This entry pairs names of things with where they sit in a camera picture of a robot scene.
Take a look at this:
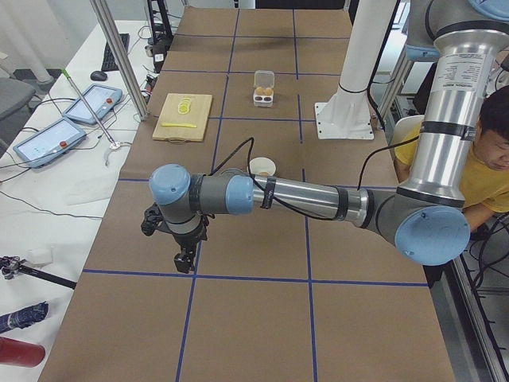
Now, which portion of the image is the folded dark blue umbrella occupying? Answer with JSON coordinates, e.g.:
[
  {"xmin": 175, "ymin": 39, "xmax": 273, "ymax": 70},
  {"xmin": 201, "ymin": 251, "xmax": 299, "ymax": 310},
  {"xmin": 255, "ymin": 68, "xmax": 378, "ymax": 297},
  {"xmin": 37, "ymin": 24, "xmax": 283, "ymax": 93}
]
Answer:
[{"xmin": 0, "ymin": 302, "xmax": 49, "ymax": 333}]

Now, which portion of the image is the red cylinder bottle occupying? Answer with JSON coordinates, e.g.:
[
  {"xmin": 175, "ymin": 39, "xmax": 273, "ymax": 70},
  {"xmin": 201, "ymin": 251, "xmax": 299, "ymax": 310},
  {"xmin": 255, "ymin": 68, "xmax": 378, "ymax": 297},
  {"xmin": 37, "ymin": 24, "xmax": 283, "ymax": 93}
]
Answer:
[{"xmin": 1, "ymin": 337, "xmax": 46, "ymax": 368}]

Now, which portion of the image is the aluminium frame post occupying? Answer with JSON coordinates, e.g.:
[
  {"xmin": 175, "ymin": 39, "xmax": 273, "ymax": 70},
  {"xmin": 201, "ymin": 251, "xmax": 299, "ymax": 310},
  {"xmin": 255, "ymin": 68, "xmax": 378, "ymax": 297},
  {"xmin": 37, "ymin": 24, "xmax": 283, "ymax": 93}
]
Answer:
[{"xmin": 90, "ymin": 0, "xmax": 148, "ymax": 121}]

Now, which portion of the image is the black tripod stick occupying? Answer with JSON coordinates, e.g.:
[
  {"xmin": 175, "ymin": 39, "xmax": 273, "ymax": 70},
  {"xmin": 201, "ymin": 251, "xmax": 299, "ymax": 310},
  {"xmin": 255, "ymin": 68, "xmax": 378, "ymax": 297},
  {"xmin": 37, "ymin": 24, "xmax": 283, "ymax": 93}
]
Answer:
[{"xmin": 1, "ymin": 256, "xmax": 76, "ymax": 290}]

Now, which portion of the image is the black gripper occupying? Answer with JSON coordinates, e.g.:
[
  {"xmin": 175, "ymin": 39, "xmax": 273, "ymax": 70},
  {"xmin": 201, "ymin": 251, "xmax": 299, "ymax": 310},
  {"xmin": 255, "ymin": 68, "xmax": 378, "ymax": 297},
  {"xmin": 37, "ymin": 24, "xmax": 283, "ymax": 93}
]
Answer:
[{"xmin": 141, "ymin": 203, "xmax": 208, "ymax": 273}]

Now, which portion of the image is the teach pendant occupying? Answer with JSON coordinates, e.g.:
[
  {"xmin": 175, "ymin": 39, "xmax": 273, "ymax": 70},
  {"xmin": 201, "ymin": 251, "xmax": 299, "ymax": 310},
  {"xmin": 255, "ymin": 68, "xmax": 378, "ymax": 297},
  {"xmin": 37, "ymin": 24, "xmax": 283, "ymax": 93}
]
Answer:
[
  {"xmin": 14, "ymin": 117, "xmax": 86, "ymax": 169},
  {"xmin": 62, "ymin": 84, "xmax": 123, "ymax": 126}
]

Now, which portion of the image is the person in yellow shirt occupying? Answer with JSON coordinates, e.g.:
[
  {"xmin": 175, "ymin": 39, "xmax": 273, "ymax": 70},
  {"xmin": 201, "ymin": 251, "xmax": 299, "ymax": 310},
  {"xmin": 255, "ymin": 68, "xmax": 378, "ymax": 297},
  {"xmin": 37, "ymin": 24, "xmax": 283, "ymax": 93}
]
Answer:
[{"xmin": 393, "ymin": 89, "xmax": 509, "ymax": 240}]

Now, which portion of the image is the black keyboard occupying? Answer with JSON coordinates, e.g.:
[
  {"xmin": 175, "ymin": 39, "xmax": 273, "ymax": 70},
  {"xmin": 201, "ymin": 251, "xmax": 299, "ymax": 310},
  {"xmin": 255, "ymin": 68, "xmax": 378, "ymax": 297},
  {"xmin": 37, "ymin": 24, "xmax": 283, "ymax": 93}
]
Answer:
[{"xmin": 101, "ymin": 33, "xmax": 131, "ymax": 72}]

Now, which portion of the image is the yellow plastic knife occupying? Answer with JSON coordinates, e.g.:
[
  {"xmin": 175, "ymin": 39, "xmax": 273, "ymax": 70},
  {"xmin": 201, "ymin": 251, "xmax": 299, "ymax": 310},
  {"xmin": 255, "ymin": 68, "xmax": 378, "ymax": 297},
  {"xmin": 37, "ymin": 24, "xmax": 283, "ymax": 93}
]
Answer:
[{"xmin": 161, "ymin": 123, "xmax": 197, "ymax": 128}]

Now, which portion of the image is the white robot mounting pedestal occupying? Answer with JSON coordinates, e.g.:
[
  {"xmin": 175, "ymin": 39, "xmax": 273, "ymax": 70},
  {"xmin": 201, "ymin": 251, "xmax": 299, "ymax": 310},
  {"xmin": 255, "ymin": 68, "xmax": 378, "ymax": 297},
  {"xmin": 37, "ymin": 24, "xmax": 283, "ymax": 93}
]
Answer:
[{"xmin": 315, "ymin": 0, "xmax": 398, "ymax": 140}]

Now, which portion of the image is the teach pendant near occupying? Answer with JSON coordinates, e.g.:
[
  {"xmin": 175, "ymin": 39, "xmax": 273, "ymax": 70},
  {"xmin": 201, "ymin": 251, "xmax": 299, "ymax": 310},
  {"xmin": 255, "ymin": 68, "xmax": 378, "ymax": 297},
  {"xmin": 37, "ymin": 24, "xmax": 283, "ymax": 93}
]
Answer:
[{"xmin": 14, "ymin": 117, "xmax": 86, "ymax": 169}]

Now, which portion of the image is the clear plastic egg box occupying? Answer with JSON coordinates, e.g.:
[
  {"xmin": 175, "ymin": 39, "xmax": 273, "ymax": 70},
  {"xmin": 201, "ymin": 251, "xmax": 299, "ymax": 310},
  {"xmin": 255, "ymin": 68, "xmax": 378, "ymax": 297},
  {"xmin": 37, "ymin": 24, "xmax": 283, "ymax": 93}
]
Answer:
[{"xmin": 253, "ymin": 70, "xmax": 275, "ymax": 107}]

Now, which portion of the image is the metal rod green tip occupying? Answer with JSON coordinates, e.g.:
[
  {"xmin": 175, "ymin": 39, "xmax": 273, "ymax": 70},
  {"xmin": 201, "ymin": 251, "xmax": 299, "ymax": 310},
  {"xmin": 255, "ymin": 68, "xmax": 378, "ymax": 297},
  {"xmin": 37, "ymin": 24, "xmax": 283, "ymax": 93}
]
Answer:
[{"xmin": 61, "ymin": 69, "xmax": 120, "ymax": 150}]

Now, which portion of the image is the black computer mouse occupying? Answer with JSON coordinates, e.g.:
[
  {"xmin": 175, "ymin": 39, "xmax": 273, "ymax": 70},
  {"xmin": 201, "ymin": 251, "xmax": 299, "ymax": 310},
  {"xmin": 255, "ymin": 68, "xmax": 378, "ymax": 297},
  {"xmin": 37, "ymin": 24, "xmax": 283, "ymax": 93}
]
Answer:
[{"xmin": 90, "ymin": 71, "xmax": 108, "ymax": 82}]

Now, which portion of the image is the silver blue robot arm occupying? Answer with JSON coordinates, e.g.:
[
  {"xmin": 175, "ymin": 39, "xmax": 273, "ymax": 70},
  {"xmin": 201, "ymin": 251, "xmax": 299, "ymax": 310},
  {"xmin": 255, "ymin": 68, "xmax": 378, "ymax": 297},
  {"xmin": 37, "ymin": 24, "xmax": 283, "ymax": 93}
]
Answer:
[{"xmin": 141, "ymin": 1, "xmax": 508, "ymax": 273}]

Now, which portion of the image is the teach pendant far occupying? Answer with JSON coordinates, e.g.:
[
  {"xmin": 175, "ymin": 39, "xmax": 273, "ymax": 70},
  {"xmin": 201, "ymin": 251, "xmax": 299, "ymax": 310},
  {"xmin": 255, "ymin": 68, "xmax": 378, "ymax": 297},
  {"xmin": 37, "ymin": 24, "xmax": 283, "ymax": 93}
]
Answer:
[{"xmin": 62, "ymin": 84, "xmax": 123, "ymax": 126}]

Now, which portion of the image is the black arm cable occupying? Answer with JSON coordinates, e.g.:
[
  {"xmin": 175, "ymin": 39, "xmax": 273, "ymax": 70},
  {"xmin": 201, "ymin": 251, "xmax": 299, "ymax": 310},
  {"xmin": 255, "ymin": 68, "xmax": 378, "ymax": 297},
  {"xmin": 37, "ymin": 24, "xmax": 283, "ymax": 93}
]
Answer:
[{"xmin": 208, "ymin": 133, "xmax": 422, "ymax": 221}]

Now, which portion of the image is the white bowl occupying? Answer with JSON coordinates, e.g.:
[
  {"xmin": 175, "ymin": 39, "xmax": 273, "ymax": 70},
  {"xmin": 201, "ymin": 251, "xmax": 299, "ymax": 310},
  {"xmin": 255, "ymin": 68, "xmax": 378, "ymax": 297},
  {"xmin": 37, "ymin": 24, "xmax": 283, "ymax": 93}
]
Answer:
[{"xmin": 249, "ymin": 157, "xmax": 276, "ymax": 176}]

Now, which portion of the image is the wooden cutting board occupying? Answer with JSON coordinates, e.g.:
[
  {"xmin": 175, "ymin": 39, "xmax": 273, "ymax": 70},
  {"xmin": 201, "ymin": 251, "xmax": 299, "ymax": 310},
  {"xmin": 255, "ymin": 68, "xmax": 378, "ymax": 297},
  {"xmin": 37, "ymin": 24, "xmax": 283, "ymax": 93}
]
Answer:
[{"xmin": 152, "ymin": 93, "xmax": 212, "ymax": 142}]

